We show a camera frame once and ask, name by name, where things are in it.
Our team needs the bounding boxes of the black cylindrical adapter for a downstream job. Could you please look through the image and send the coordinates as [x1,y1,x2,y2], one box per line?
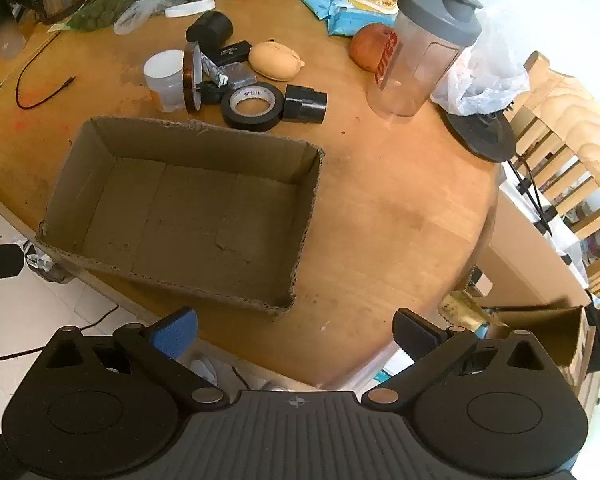
[283,85,328,124]

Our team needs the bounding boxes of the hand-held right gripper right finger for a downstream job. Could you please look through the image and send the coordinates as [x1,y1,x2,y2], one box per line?
[362,309,563,406]

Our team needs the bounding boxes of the tan pig-shaped squishy toy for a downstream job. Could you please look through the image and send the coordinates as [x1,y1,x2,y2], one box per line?
[248,40,307,81]

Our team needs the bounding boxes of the red apple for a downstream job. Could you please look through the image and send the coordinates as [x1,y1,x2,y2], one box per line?
[349,23,399,74]

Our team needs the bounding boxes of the clear plastic cup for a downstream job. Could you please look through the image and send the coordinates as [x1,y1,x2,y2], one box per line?
[0,0,27,59]

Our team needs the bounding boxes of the brown cardboard box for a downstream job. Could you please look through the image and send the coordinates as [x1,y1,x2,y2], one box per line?
[34,117,327,319]

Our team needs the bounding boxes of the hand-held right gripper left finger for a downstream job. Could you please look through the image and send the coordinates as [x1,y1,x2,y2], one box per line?
[40,306,229,411]

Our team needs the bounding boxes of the green net bag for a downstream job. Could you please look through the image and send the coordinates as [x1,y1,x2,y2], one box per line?
[62,0,148,32]

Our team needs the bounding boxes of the yellow wipes pack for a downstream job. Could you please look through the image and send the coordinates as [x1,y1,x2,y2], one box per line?
[342,0,401,16]

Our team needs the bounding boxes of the black tape roll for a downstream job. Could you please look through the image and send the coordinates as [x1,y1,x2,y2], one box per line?
[221,81,286,133]

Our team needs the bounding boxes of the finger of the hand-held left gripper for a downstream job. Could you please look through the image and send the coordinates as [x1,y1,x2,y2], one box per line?
[0,242,26,284]

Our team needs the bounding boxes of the black power cord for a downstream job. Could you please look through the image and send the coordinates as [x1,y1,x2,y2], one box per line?
[502,159,553,237]

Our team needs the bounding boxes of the patterned strip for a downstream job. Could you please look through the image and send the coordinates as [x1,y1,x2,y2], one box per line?
[200,55,229,87]

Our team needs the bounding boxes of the clear shaker bottle grey lid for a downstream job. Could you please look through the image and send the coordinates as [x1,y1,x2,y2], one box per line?
[366,0,483,118]

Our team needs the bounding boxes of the white plastic jar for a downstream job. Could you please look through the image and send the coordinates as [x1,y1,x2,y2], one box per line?
[143,50,187,113]

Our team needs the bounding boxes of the small black box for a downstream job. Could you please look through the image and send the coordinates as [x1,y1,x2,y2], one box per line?
[214,40,254,67]

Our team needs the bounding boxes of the clear plastic case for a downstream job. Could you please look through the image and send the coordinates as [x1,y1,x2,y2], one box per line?
[227,62,258,87]

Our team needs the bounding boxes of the black floor cable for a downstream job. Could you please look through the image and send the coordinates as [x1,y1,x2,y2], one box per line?
[0,304,120,362]

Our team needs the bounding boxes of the wooden chair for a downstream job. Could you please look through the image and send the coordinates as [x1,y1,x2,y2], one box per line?
[500,51,600,311]

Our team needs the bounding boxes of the black round base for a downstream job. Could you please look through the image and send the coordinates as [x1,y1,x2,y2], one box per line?
[440,107,517,164]

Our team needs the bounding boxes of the black round cap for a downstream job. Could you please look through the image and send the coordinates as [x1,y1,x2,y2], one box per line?
[185,11,233,54]

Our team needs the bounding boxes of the open cardboard carton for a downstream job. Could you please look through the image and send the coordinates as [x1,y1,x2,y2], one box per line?
[492,304,592,388]

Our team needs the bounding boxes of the amber tape roll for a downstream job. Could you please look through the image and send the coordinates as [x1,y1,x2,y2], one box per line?
[182,41,205,115]

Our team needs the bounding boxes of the clear plastic bag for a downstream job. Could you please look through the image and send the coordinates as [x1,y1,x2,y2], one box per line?
[113,0,198,36]

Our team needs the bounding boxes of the white plastic bag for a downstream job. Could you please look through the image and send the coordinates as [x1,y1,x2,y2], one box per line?
[429,0,532,117]

